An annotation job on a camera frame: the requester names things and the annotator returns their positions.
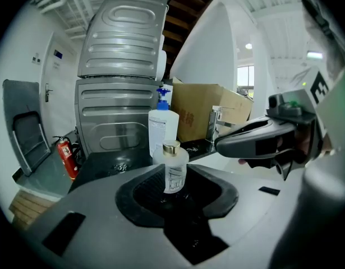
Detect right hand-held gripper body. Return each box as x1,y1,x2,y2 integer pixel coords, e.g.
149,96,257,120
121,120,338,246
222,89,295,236
255,63,345,180

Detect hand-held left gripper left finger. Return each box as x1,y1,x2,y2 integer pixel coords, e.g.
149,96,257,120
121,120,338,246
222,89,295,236
22,163,193,269

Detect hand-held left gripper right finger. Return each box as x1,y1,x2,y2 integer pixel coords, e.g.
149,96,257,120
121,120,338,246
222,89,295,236
185,164,303,262

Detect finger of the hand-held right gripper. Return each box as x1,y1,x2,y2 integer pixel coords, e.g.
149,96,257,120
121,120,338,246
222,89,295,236
224,115,274,136
214,121,296,159

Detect frosted glass bottle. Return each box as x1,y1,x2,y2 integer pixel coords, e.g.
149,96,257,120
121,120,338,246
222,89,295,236
152,140,190,194

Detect white pump bottle blue cap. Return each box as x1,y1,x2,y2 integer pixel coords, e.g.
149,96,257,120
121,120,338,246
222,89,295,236
148,87,180,158

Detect person's right hand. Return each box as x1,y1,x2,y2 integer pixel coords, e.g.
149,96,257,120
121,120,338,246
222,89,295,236
238,129,314,167

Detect chrome faucet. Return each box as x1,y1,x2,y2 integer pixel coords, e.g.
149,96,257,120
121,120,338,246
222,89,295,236
205,105,236,144

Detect window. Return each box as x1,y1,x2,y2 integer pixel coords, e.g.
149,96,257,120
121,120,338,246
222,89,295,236
236,64,256,95

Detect large open cardboard box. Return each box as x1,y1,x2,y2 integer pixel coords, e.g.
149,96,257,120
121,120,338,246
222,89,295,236
171,77,254,143

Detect red fire extinguisher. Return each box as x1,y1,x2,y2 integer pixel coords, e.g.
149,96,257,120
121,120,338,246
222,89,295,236
52,135,80,180

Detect dark green raised platform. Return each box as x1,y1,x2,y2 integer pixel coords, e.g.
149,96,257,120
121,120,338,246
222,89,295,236
12,144,77,198

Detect dark grey folding chair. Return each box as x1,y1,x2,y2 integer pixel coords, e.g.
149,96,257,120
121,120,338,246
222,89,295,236
2,78,52,177

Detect white door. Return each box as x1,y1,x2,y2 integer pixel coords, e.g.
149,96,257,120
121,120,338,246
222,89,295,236
40,31,77,148

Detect grey tumble dryer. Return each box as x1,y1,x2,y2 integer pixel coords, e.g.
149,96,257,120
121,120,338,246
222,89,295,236
77,0,172,81

